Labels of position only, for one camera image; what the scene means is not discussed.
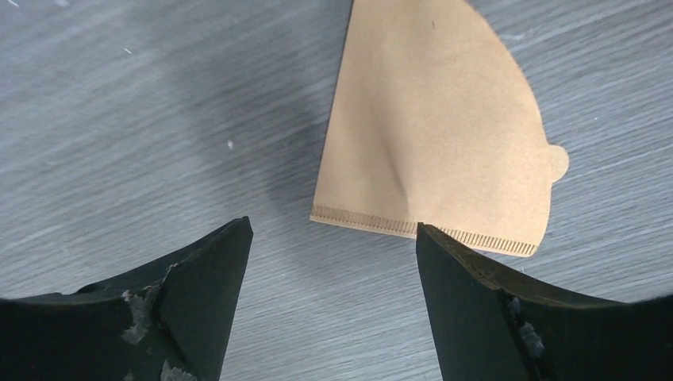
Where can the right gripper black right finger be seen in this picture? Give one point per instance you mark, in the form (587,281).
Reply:
(491,322)

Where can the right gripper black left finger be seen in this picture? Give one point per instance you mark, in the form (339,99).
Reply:
(169,319)

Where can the brown paper coffee filter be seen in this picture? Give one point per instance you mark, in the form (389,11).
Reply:
(434,122)

